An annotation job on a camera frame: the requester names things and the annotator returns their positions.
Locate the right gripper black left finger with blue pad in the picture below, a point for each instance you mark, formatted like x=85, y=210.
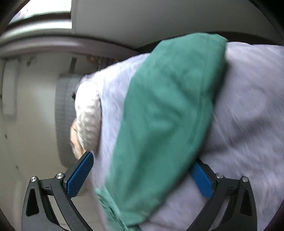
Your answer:
x=38, y=213

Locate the green garment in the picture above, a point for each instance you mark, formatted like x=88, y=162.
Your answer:
x=166, y=115

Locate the beige wrinkled pillow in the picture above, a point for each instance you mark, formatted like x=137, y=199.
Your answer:
x=77, y=149

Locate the grey quilted headboard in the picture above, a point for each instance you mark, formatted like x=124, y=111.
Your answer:
x=64, y=113

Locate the white wrinkled pillow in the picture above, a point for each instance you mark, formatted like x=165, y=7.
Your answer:
x=89, y=121

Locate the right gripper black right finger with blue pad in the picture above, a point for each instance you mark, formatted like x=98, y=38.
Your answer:
x=240, y=213

